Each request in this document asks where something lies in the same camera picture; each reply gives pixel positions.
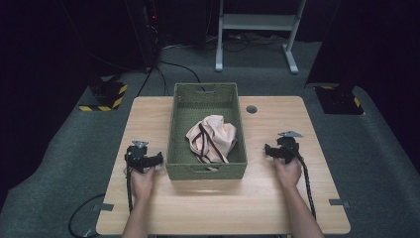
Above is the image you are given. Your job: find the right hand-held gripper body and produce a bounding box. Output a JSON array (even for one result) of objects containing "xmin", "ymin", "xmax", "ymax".
[{"xmin": 276, "ymin": 130, "xmax": 304, "ymax": 165}]

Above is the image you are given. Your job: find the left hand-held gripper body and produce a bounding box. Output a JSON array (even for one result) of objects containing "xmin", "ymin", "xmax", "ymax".
[{"xmin": 124, "ymin": 140, "xmax": 151, "ymax": 174}]

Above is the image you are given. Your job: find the pink garment with dark straps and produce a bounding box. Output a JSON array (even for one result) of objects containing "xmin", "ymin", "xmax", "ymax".
[{"xmin": 185, "ymin": 114, "xmax": 239, "ymax": 165}]

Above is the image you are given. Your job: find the green woven basket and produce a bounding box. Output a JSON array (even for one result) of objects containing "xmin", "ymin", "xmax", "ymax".
[{"xmin": 164, "ymin": 81, "xmax": 249, "ymax": 181}]

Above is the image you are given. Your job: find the person's left hand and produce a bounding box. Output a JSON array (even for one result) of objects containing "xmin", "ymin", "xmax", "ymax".
[{"xmin": 124, "ymin": 164, "xmax": 163, "ymax": 200}]

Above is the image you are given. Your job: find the person's right hand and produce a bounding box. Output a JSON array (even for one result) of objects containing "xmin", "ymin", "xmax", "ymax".
[{"xmin": 272, "ymin": 157, "xmax": 303, "ymax": 190}]

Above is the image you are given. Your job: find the black yellow striped stand base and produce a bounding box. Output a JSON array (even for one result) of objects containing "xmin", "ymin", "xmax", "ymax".
[
  {"xmin": 77, "ymin": 76, "xmax": 129, "ymax": 113},
  {"xmin": 312, "ymin": 84, "xmax": 367, "ymax": 116}
]

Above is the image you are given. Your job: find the black computer tower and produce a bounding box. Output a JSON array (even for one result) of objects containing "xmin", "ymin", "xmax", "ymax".
[{"xmin": 124, "ymin": 0, "xmax": 163, "ymax": 73}]

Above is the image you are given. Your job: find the white metal stand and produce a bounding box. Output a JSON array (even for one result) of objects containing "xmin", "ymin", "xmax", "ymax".
[{"xmin": 214, "ymin": 0, "xmax": 307, "ymax": 75}]

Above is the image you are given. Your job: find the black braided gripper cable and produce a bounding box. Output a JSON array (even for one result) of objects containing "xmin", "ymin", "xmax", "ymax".
[
  {"xmin": 125, "ymin": 165, "xmax": 135, "ymax": 214},
  {"xmin": 294, "ymin": 152, "xmax": 317, "ymax": 221}
]

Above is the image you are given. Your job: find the grey table edge bracket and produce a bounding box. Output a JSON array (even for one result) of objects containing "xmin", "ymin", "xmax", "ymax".
[
  {"xmin": 328, "ymin": 198, "xmax": 352, "ymax": 209},
  {"xmin": 92, "ymin": 202, "xmax": 115, "ymax": 212}
]

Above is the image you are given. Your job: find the black looped floor cable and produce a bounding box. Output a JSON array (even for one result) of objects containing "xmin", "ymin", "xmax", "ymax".
[{"xmin": 67, "ymin": 192, "xmax": 107, "ymax": 238}]

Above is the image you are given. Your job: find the bundle of cables under stand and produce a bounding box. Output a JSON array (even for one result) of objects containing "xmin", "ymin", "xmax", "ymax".
[{"xmin": 205, "ymin": 32, "xmax": 289, "ymax": 54}]

